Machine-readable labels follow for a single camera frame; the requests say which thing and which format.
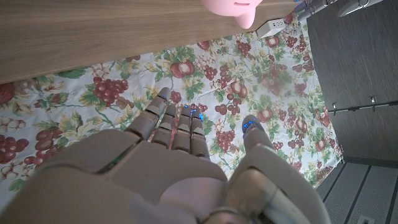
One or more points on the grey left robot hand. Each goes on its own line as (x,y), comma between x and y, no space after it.
(314,9)

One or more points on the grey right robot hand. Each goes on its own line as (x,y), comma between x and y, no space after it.
(161,174)

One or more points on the pink plastic piggy bank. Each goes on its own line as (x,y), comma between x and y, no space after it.
(233,7)

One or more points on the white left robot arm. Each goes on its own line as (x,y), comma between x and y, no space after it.
(357,6)

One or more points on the white power strip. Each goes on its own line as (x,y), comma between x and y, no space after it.
(270,28)

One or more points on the floral fruit print backdrop cloth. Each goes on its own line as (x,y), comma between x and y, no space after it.
(248,77)

